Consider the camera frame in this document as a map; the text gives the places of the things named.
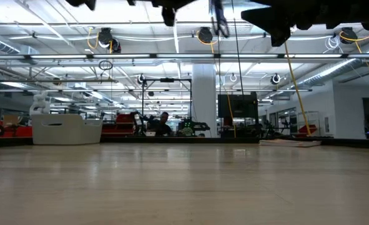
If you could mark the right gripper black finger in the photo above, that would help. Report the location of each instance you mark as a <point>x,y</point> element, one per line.
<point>275,18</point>

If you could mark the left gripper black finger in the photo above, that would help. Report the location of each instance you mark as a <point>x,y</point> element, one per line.
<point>169,12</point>

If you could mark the small black ceiling reel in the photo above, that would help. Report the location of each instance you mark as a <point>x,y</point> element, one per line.
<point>141,79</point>
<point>275,78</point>

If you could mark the long ceiling light bar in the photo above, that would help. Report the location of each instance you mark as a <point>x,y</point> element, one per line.
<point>125,56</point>

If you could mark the white building column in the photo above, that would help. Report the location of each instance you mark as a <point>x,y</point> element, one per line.
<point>203,87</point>

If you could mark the black cabinet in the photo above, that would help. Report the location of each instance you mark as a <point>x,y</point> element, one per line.
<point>237,106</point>

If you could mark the person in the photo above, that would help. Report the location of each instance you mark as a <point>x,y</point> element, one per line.
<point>164,118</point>

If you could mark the red bin shelving rack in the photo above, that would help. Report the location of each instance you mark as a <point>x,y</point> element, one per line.
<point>125,118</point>

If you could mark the black desk equipment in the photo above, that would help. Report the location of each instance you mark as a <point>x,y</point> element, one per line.
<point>140,125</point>

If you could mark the white robot figure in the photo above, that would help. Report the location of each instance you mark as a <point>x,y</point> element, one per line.
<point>40,107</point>

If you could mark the black machine with green light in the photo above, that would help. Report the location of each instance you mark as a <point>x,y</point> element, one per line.
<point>187,130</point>

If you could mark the white flat board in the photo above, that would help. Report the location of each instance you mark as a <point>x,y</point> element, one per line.
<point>291,143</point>

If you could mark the white plastic bin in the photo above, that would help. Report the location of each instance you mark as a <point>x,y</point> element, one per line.
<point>72,134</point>

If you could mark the cardboard box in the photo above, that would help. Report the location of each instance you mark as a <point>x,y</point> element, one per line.
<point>11,119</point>

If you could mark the black gantry frame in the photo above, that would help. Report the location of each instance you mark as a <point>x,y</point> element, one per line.
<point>167,80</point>

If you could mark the black aluminium rig frame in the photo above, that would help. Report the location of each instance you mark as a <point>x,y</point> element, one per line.
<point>172,140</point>

